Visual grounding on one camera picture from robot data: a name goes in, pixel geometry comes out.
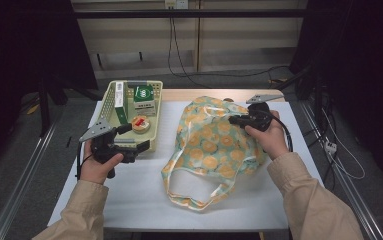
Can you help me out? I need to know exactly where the orange print shopping bag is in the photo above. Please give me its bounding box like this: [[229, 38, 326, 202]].
[[160, 95, 270, 212]]

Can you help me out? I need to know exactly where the aluminium floor rail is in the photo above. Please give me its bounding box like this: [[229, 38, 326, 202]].
[[0, 119, 60, 240], [298, 99, 383, 240]]

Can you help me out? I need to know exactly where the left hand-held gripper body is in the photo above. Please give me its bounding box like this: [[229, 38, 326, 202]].
[[78, 118, 139, 179]]

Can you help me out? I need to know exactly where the white floor cable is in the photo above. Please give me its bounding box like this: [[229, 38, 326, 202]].
[[322, 108, 367, 181]]

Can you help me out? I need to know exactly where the left hand-held gripper cable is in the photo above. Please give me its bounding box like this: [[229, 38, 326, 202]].
[[76, 141, 93, 181]]

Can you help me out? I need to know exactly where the slim green white box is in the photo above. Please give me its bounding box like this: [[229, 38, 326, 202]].
[[113, 80, 129, 126]]

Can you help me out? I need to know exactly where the black wall cable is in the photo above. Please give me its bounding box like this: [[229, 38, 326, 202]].
[[171, 16, 212, 89], [167, 16, 292, 78]]

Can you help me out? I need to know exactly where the pale yellow plastic basket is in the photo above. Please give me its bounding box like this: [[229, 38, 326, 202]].
[[93, 79, 164, 154]]

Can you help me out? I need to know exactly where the hand-held gripper cable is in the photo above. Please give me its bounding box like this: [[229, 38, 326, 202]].
[[76, 141, 93, 181], [262, 109, 294, 153]]

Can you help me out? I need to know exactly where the right hand-held gripper cable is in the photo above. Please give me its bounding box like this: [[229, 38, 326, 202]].
[[262, 109, 294, 153]]

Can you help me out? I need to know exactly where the white table sheet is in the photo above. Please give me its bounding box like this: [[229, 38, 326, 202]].
[[47, 100, 325, 233]]

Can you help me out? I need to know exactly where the person's right hand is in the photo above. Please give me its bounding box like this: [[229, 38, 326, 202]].
[[244, 109, 290, 161]]

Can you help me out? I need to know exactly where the green white carton box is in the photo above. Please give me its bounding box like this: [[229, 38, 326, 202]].
[[133, 84, 157, 117]]

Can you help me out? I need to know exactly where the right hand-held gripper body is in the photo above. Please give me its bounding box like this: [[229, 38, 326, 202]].
[[245, 94, 285, 132]]

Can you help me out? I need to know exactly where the round tin with red label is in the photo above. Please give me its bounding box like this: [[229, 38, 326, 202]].
[[130, 115, 151, 134]]

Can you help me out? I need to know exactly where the black curtain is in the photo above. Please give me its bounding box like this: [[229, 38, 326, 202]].
[[290, 0, 383, 191], [0, 0, 98, 171]]

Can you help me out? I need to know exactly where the black metal stand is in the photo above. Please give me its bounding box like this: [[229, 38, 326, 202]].
[[37, 76, 68, 138]]

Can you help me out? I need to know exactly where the person's left hand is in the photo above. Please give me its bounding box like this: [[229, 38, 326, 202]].
[[79, 139, 125, 185]]

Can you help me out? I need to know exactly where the white wall socket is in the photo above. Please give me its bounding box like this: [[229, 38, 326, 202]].
[[164, 0, 189, 10]]

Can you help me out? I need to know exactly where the white power strip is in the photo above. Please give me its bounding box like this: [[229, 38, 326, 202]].
[[324, 140, 338, 155]]

